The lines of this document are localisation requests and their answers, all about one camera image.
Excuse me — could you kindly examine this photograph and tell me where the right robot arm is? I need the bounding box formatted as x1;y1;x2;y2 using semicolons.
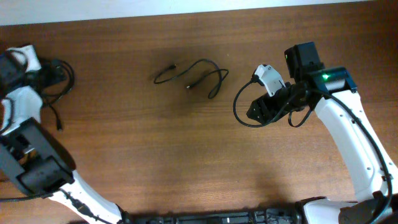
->
246;42;397;223

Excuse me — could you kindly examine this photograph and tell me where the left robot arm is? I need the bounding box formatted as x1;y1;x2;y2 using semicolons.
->
1;44;133;223

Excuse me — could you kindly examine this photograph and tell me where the right camera black cable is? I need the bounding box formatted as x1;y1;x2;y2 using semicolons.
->
232;76;393;224

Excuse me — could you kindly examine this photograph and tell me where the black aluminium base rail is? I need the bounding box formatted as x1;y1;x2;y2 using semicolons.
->
121;195;398;224

